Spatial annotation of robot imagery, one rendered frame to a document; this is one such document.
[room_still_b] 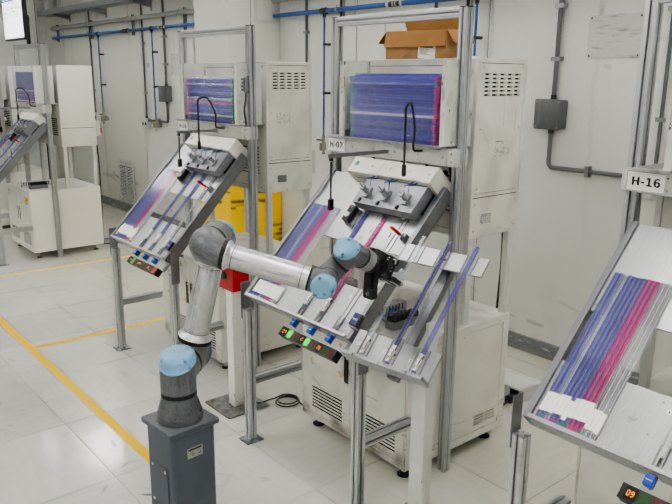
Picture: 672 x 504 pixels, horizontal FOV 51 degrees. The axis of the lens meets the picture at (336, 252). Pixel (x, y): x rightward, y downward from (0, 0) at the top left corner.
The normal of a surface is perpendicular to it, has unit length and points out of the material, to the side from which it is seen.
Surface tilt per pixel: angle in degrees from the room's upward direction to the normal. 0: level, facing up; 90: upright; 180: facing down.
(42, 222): 90
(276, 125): 90
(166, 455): 90
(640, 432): 44
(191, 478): 90
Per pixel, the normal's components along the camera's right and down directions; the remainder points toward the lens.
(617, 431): -0.53, -0.59
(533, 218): -0.77, 0.15
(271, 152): 0.64, 0.19
